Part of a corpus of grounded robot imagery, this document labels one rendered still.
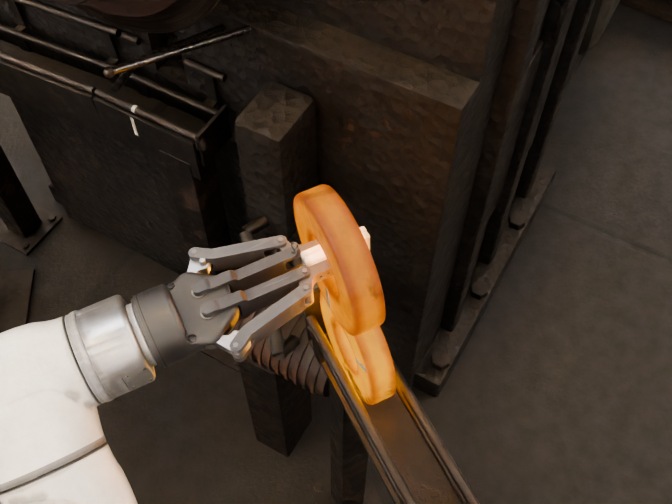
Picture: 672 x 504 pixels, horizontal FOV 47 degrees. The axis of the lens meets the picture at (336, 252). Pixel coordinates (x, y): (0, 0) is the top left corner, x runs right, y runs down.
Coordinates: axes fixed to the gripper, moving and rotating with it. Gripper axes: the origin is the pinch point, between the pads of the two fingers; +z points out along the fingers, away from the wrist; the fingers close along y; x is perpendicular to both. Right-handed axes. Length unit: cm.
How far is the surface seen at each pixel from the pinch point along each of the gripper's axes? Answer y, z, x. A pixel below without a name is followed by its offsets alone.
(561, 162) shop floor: -56, 88, -97
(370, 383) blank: 6.9, 0.2, -18.9
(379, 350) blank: 4.9, 2.4, -15.9
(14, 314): -72, -53, -89
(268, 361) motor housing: -12.7, -7.8, -43.4
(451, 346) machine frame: -19, 32, -87
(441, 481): 18.4, 3.7, -28.0
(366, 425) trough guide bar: 9.8, -1.9, -23.2
